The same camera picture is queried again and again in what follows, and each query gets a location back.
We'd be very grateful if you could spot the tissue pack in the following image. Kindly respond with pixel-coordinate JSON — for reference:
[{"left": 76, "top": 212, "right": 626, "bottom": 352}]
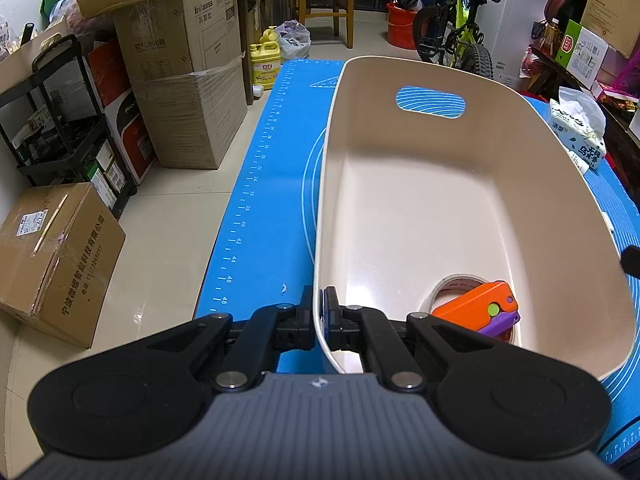
[{"left": 549, "top": 86, "right": 608, "bottom": 176}]

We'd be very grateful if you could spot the red and white appliance box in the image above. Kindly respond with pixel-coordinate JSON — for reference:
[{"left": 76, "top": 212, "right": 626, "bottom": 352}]
[{"left": 87, "top": 40, "right": 157, "bottom": 186}]

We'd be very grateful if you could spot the blue silicone baking mat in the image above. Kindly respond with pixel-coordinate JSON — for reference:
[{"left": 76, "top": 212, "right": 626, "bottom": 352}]
[{"left": 194, "top": 58, "right": 640, "bottom": 466}]

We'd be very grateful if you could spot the red bucket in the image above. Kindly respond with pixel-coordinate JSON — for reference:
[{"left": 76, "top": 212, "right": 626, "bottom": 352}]
[{"left": 386, "top": 1, "right": 426, "bottom": 51}]

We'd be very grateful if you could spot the black utility cart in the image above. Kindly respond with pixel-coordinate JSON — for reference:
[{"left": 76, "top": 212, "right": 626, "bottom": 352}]
[{"left": 0, "top": 34, "right": 138, "bottom": 221}]

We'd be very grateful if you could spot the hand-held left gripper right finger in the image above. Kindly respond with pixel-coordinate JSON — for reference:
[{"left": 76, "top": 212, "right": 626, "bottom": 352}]
[{"left": 322, "top": 286, "right": 497, "bottom": 394}]

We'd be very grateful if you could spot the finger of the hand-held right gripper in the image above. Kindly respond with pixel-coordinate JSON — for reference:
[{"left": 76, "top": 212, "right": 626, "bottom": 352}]
[{"left": 619, "top": 245, "right": 640, "bottom": 277}]

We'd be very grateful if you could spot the yellow detergent bottle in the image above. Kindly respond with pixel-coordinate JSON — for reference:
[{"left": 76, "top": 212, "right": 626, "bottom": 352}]
[{"left": 249, "top": 26, "right": 281, "bottom": 92}]

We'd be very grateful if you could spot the sealed cardboard box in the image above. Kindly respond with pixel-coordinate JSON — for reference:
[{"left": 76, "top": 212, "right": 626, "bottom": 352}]
[{"left": 0, "top": 182, "right": 127, "bottom": 350}]

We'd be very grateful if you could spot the green and white carton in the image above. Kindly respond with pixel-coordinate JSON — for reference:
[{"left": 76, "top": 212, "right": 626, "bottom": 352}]
[{"left": 556, "top": 19, "right": 610, "bottom": 88}]

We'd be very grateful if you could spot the orange and purple toy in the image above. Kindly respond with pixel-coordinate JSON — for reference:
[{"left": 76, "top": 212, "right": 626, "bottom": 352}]
[{"left": 432, "top": 281, "right": 522, "bottom": 336}]

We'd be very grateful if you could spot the clear tape roll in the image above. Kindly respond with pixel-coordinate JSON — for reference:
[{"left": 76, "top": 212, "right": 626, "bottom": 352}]
[{"left": 429, "top": 274, "right": 517, "bottom": 345}]

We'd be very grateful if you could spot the clear plastic bag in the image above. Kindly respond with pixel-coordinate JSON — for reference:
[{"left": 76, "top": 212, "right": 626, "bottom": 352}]
[{"left": 276, "top": 20, "right": 312, "bottom": 61}]

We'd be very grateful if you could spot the white chest freezer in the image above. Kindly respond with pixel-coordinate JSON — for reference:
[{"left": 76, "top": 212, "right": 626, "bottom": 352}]
[{"left": 465, "top": 0, "right": 557, "bottom": 92}]

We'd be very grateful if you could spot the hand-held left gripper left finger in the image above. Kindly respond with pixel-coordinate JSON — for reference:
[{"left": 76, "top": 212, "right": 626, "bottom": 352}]
[{"left": 145, "top": 285, "right": 317, "bottom": 394}]

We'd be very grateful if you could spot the taped cardboard box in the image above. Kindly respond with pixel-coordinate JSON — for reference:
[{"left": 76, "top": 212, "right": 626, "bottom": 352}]
[{"left": 131, "top": 57, "right": 249, "bottom": 171}]

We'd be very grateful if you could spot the large printed cardboard box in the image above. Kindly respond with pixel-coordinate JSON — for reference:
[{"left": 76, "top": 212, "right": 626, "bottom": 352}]
[{"left": 114, "top": 0, "right": 240, "bottom": 82}]

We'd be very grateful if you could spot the tall cardboard box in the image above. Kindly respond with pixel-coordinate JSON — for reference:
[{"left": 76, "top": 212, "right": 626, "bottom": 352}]
[{"left": 580, "top": 0, "right": 640, "bottom": 58}]

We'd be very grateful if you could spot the beige plastic storage bin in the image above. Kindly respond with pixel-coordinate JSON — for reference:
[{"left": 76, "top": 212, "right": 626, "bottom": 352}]
[{"left": 312, "top": 55, "right": 640, "bottom": 382}]

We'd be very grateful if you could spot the green and black bicycle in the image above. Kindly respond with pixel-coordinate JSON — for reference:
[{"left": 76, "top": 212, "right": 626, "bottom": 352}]
[{"left": 412, "top": 0, "right": 502, "bottom": 82}]

